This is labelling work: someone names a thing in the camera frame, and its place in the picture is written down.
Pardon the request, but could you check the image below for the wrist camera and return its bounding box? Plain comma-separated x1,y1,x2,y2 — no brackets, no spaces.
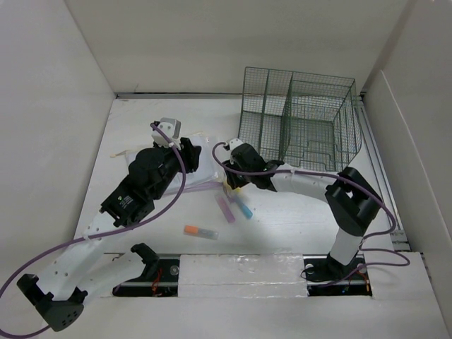
151,118,182,149
223,138,243,151

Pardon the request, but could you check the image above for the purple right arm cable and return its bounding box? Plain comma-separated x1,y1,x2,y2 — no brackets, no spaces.
211,141,411,283

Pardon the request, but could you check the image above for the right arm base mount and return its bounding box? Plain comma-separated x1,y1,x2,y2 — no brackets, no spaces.
300,254,372,297

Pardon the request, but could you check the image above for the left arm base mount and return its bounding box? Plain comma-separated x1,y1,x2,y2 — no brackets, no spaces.
112,243,181,298

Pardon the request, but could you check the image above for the green wire mesh organizer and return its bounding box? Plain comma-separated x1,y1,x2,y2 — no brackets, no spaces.
238,66,362,172

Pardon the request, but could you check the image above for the clear zipper document pouch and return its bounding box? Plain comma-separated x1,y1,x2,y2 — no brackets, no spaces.
110,132,222,196

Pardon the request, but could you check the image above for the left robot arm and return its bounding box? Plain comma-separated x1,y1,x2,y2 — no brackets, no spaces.
17,138,202,332

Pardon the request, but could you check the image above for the orange grey highlighter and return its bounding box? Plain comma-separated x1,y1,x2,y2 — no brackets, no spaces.
184,225,218,240

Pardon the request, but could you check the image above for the blue highlighter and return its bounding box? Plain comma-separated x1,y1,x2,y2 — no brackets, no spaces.
234,196,253,220

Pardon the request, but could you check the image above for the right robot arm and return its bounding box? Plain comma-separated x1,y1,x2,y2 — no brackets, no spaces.
222,138,382,278

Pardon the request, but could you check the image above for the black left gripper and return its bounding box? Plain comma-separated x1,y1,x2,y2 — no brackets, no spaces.
150,137,200,201

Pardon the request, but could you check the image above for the yellow highlighter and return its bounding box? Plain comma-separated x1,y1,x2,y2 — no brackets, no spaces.
225,185,242,196

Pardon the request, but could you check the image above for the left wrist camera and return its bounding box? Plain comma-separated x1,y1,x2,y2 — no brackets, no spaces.
151,118,182,149

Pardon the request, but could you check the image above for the pink purple highlighter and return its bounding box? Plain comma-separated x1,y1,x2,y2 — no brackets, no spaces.
215,194,235,223

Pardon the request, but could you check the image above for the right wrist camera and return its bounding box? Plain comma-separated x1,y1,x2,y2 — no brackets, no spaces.
223,138,243,151

